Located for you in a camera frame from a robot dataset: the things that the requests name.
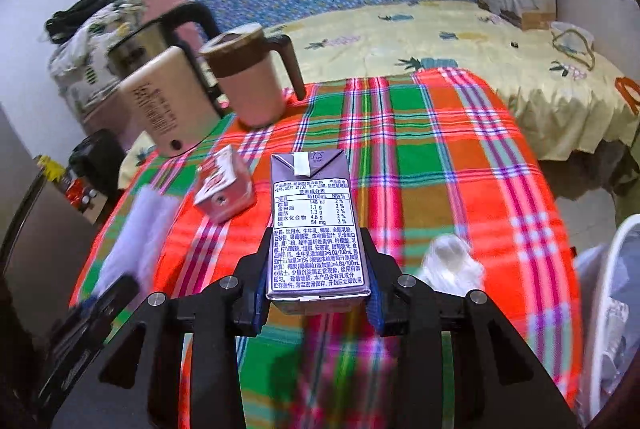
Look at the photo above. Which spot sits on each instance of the pink drink carton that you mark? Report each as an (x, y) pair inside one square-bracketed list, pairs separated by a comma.
[(222, 189)]

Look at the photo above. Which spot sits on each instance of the plaid tablecloth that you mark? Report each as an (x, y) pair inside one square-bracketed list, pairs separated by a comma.
[(425, 149)]

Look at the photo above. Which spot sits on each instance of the black bag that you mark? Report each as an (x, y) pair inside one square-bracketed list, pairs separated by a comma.
[(85, 6)]

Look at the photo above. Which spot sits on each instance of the crumpled white tissue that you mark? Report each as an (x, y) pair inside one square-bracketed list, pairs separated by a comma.
[(450, 261)]

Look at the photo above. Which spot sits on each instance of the cream steel electric kettle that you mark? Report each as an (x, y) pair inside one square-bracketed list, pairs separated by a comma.
[(165, 104)]

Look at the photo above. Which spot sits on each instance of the yellow pineapple bed sheet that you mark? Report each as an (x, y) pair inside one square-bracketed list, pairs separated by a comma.
[(450, 44)]

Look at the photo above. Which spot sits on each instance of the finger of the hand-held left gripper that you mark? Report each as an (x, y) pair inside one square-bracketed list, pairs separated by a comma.
[(117, 291)]

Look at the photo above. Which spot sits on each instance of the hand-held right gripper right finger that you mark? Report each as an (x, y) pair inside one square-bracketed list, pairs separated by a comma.
[(382, 309)]

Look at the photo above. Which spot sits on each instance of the white trash bin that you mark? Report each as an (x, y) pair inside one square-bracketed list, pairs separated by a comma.
[(592, 334)]

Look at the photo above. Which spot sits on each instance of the grey refrigerator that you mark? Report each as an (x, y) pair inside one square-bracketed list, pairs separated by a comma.
[(35, 234)]

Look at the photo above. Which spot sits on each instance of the purple drink carton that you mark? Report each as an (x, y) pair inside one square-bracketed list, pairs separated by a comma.
[(320, 229)]

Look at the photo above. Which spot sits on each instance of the yellow printed cloth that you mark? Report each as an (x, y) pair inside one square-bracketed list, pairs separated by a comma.
[(137, 159)]

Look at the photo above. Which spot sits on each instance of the orange object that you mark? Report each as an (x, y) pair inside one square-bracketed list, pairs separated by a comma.
[(629, 94)]

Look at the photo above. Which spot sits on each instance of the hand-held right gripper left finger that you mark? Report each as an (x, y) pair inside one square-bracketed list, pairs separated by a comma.
[(247, 294)]

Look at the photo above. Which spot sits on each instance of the pineapple print cloth pile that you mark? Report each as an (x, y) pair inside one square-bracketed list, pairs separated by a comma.
[(80, 59)]

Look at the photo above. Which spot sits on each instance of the clear bin liner bag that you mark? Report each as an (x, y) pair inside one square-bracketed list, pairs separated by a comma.
[(620, 309)]

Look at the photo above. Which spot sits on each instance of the pink mug with brown lid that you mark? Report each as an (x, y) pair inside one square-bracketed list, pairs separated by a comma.
[(250, 79)]

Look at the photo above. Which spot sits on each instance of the clear plastic bag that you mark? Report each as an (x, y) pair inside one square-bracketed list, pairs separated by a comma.
[(572, 46)]

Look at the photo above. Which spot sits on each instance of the black appliance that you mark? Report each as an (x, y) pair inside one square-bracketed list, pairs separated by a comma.
[(95, 174)]

